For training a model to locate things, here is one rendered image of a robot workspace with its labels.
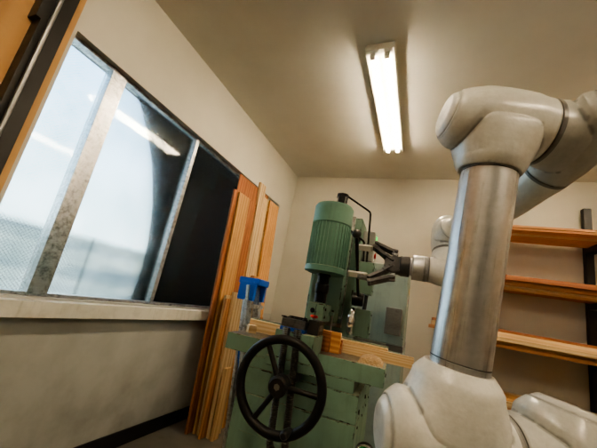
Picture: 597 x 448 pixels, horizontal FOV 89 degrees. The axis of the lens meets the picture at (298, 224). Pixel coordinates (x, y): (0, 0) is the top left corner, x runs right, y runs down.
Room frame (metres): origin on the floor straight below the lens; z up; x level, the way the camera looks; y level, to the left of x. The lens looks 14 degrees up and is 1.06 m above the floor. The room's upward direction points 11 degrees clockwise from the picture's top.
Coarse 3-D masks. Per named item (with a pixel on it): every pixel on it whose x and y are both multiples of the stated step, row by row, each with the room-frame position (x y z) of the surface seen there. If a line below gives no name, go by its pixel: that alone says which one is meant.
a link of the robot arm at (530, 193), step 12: (528, 180) 0.61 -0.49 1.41; (528, 192) 0.63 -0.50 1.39; (540, 192) 0.61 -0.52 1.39; (552, 192) 0.61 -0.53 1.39; (516, 204) 0.68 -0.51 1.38; (528, 204) 0.66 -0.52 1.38; (444, 216) 1.09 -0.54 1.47; (516, 216) 0.71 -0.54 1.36; (432, 228) 1.12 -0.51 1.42; (444, 228) 1.03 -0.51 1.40; (432, 240) 1.09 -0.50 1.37; (444, 240) 1.04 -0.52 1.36
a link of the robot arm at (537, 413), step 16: (528, 400) 0.59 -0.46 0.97; (544, 400) 0.57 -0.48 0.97; (560, 400) 0.61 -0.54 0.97; (512, 416) 0.58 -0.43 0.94; (528, 416) 0.57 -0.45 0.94; (544, 416) 0.55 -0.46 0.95; (560, 416) 0.54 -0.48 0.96; (576, 416) 0.53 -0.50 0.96; (592, 416) 0.54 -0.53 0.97; (528, 432) 0.55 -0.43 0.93; (544, 432) 0.54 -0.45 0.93; (560, 432) 0.53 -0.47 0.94; (576, 432) 0.52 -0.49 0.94; (592, 432) 0.52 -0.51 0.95
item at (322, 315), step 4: (308, 304) 1.29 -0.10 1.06; (312, 304) 1.29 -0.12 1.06; (316, 304) 1.28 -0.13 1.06; (320, 304) 1.28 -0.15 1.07; (308, 308) 1.29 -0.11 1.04; (316, 308) 1.28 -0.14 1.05; (320, 308) 1.27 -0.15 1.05; (324, 308) 1.28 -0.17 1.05; (328, 308) 1.34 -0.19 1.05; (308, 312) 1.29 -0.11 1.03; (316, 312) 1.28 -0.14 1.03; (320, 312) 1.27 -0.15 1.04; (324, 312) 1.28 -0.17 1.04; (328, 312) 1.35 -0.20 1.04; (308, 316) 1.29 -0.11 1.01; (320, 316) 1.27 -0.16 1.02; (324, 316) 1.28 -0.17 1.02; (328, 316) 1.36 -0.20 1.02; (320, 320) 1.27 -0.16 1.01; (324, 320) 1.31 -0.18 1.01; (328, 320) 1.37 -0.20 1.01
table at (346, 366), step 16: (240, 336) 1.26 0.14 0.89; (256, 336) 1.28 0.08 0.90; (320, 352) 1.18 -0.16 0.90; (288, 368) 1.09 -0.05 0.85; (304, 368) 1.07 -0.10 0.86; (336, 368) 1.13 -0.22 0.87; (352, 368) 1.11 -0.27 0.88; (368, 368) 1.09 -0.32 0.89; (384, 368) 1.09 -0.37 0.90; (368, 384) 1.09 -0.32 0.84
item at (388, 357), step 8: (344, 344) 1.28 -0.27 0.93; (352, 344) 1.26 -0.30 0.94; (344, 352) 1.27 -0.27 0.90; (352, 352) 1.26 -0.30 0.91; (360, 352) 1.25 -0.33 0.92; (368, 352) 1.24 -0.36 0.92; (376, 352) 1.23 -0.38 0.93; (384, 352) 1.22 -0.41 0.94; (384, 360) 1.22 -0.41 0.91; (392, 360) 1.21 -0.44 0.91; (400, 360) 1.20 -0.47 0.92; (408, 360) 1.19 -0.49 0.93
